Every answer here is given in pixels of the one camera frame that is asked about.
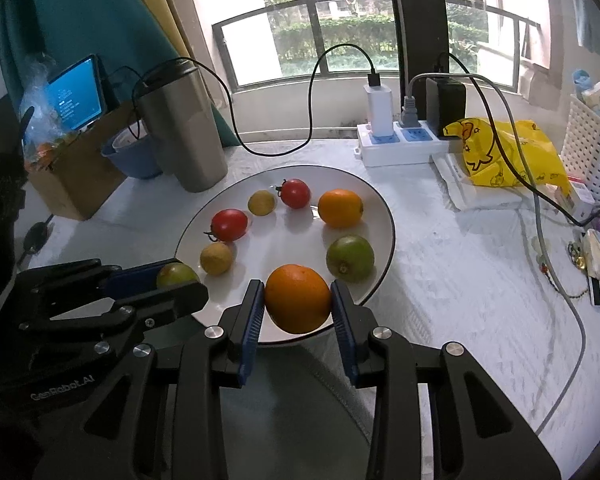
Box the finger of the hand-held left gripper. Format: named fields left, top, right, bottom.
left=22, top=282, right=208, bottom=356
left=17, top=259, right=183, bottom=301

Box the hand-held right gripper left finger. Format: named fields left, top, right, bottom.
left=45, top=280, right=266, bottom=480

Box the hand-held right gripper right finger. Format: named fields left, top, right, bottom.
left=330, top=279, right=563, bottom=480

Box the green lime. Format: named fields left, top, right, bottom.
left=325, top=235, right=375, bottom=283
left=156, top=262, right=201, bottom=290

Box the orange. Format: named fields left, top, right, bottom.
left=317, top=189, right=365, bottom=229
left=264, top=264, right=332, bottom=335

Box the small yellow fruit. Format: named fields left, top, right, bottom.
left=247, top=190, right=277, bottom=217
left=200, top=241, right=234, bottom=276

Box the red tomato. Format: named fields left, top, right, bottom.
left=203, top=208, right=249, bottom=242
left=275, top=178, right=312, bottom=210

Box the white plate dark rim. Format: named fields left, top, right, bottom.
left=174, top=165, right=396, bottom=345

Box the grey round mat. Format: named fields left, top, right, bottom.
left=220, top=332, right=376, bottom=480

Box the black round object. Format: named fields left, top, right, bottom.
left=22, top=222, right=53, bottom=261

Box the cardboard box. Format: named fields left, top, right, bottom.
left=27, top=102, right=141, bottom=221

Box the blue bowl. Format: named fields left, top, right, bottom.
left=101, top=130, right=163, bottom=180

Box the steel tumbler black lid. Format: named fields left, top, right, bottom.
left=132, top=60, right=229, bottom=193

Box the clear plastic bag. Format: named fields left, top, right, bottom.
left=17, top=52, right=81, bottom=168

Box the white power strip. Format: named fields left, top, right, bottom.
left=355, top=121, right=453, bottom=167

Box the white tissue packet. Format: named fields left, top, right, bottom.
left=432, top=152, right=526, bottom=211

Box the tablet with blue screen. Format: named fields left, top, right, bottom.
left=45, top=55, right=106, bottom=133

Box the white charger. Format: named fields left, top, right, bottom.
left=363, top=84, right=394, bottom=137

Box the yellow plastic bag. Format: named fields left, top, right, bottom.
left=442, top=117, right=570, bottom=196

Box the black power adapter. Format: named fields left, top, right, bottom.
left=425, top=77, right=467, bottom=138

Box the teal curtain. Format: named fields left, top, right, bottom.
left=0, top=0, right=231, bottom=148

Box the small white red box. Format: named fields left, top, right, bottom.
left=545, top=175, right=600, bottom=221

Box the yellow curtain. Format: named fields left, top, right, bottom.
left=120, top=0, right=191, bottom=61

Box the white plastic basket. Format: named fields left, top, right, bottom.
left=560, top=92, right=600, bottom=206

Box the balcony railing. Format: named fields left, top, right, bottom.
left=211, top=0, right=541, bottom=93

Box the black charger cable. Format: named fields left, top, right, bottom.
left=130, top=42, right=381, bottom=157

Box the grey power cable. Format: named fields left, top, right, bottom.
left=400, top=72, right=588, bottom=436

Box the black adapter cable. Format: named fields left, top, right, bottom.
left=432, top=52, right=600, bottom=226

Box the dark window frame post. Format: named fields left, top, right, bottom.
left=382, top=0, right=448, bottom=86

